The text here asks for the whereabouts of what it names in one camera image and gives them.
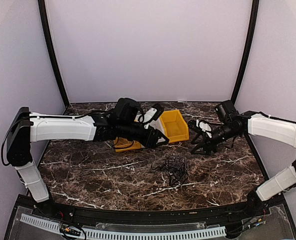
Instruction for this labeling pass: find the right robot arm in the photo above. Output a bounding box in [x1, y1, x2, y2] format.
[188, 100, 296, 217]

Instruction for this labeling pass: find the right black frame post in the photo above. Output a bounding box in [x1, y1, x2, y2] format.
[231, 0, 260, 104]

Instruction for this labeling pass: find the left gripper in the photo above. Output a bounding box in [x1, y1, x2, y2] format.
[118, 120, 169, 148]

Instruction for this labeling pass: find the yellow bin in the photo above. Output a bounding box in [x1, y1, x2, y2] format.
[160, 109, 189, 144]
[113, 137, 141, 153]

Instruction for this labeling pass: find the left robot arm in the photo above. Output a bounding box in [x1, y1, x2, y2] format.
[0, 97, 169, 218]

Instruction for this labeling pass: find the black front rail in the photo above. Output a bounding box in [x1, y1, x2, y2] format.
[13, 194, 270, 226]

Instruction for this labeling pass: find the black frame post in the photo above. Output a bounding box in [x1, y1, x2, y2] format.
[231, 0, 260, 104]
[37, 0, 70, 108]

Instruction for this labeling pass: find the thick white cable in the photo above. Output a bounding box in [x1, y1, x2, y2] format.
[115, 137, 136, 150]

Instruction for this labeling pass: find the left black frame post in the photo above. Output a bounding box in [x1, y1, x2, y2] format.
[37, 0, 70, 108]

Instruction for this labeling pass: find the white slotted cable duct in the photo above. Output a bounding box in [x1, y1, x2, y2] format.
[20, 213, 226, 240]

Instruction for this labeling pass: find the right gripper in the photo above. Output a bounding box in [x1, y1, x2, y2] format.
[191, 122, 239, 156]

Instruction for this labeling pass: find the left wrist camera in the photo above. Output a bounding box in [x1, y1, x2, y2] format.
[137, 102, 164, 128]

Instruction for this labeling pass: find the blue white thin cable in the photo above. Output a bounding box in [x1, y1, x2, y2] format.
[162, 157, 189, 187]

